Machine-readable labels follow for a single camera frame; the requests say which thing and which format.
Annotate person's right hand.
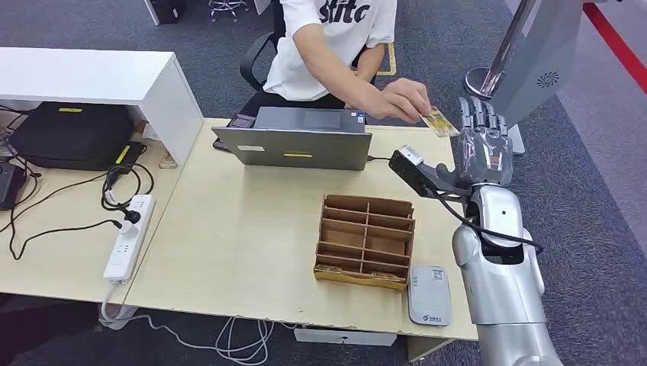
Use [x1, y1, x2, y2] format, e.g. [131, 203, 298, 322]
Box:
[371, 78, 433, 125]

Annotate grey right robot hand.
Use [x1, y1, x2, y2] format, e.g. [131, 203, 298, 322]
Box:
[435, 95, 515, 189]

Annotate yellow patterned ID card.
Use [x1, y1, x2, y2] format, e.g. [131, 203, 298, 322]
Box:
[419, 106, 461, 138]

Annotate person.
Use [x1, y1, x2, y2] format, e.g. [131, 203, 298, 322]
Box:
[237, 0, 433, 125]

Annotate grey card reader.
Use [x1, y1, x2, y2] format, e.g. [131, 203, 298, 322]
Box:
[407, 265, 452, 328]

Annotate grey laptop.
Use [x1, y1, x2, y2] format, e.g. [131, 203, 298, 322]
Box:
[212, 106, 374, 172]

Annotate grey kiosk stand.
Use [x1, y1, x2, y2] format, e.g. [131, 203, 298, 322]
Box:
[489, 0, 587, 155]

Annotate cardboard divided organizer box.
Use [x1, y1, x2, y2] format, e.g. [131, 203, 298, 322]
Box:
[313, 194, 417, 293]

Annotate black office chair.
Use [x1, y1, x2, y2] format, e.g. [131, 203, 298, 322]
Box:
[239, 0, 380, 95]

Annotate dark phone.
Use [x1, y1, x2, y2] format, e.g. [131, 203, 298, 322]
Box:
[213, 113, 256, 153]

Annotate chrome stool base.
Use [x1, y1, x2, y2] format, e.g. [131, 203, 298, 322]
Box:
[208, 0, 251, 24]

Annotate black cabinet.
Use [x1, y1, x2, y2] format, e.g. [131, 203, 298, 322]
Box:
[143, 0, 187, 26]

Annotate black adapter with yellow label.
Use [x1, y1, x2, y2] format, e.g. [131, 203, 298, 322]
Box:
[111, 141, 147, 170]

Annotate white desk shelf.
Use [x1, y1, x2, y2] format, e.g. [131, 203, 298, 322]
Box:
[0, 47, 204, 167]

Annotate white power strip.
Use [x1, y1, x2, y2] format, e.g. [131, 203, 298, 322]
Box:
[102, 194, 156, 284]

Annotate black carrying case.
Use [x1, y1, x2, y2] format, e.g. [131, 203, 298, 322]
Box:
[10, 101, 137, 172]

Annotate black desktop device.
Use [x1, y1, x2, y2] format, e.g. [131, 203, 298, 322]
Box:
[0, 161, 26, 212]

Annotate chrome stanchion post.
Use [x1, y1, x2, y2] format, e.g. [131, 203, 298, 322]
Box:
[464, 0, 537, 101]

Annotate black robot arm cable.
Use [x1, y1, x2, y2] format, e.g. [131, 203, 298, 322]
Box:
[430, 189, 544, 256]

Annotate black looped cable with plug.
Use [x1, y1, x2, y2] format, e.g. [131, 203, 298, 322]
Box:
[100, 161, 156, 224]

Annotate long black cable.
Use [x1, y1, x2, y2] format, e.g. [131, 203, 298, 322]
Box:
[8, 218, 125, 262]

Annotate white power strip cable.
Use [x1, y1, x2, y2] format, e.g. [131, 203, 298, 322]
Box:
[99, 280, 299, 366]

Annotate tangled black cable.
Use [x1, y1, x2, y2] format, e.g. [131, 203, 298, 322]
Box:
[0, 103, 44, 203]

